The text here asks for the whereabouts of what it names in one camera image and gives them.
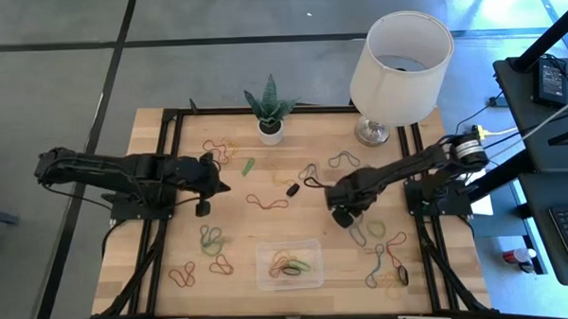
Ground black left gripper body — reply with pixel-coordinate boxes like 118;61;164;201
168;151;223;220

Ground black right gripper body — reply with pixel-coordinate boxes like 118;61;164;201
329;168;381;231

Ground red rubber band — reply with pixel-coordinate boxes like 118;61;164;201
168;260;198;290
201;137;232;167
267;255;292;279
244;191;291;212
385;230;409;272
207;252;236;276

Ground blue rubber band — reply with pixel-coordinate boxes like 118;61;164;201
327;150;362;170
198;222;224;249
347;220;368;249
296;162;321;183
363;242;388;291

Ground colourful rubber bands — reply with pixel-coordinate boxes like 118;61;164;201
270;249;296;268

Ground clear plastic bin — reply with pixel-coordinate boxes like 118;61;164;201
254;238;325;293

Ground small potted green plant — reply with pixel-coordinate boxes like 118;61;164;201
241;72;301;148

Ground table lamp white shade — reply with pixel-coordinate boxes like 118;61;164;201
346;8;459;149

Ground white paper sheet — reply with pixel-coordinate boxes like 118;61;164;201
469;194;493;219

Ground red white can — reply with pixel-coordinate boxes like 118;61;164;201
501;246;539;268

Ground black desk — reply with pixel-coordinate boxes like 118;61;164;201
491;54;568;290

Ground black power adapter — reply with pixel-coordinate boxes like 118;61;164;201
530;56;568;108

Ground black stand pole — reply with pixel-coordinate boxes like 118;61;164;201
508;0;568;73

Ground white cable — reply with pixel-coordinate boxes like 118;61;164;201
488;92;568;139

